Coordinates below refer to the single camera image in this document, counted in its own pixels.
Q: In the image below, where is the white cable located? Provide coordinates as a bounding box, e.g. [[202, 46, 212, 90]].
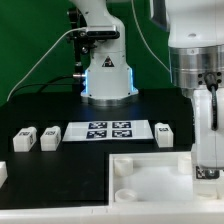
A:
[[6, 27, 88, 102]]

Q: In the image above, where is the black cable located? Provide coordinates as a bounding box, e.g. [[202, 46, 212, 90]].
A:
[[9, 75, 84, 100]]

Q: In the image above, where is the white block left edge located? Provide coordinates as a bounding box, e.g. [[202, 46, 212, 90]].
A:
[[0, 161, 8, 188]]

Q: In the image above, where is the black camera on stand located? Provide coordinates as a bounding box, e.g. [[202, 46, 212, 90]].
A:
[[66, 7, 120, 93]]

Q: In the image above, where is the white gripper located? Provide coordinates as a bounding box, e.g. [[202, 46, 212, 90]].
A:
[[192, 88, 224, 170]]

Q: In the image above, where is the white square tabletop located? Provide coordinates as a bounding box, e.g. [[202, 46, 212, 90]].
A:
[[108, 151, 224, 205]]

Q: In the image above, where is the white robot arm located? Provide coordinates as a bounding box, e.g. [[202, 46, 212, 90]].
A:
[[149, 0, 224, 170]]

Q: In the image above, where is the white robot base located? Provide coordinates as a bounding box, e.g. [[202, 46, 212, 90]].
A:
[[70, 0, 138, 106]]

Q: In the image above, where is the white sheet with tags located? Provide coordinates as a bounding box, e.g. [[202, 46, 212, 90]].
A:
[[63, 120, 153, 142]]

